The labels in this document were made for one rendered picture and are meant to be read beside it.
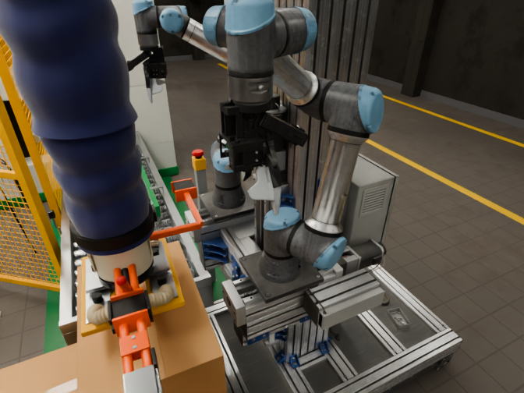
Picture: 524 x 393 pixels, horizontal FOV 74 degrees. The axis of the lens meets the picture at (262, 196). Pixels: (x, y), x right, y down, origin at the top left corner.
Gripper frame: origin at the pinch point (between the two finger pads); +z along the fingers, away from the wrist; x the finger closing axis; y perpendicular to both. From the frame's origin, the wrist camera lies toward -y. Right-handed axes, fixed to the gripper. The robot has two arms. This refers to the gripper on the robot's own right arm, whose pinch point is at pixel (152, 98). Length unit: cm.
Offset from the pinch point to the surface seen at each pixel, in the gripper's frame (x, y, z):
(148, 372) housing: -103, 5, 29
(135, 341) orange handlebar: -95, 1, 29
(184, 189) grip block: -28.2, 10.6, 28.0
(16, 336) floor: 15, -108, 149
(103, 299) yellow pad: -68, -14, 41
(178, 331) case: -73, 7, 54
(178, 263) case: -41, 6, 54
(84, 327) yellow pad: -78, -17, 42
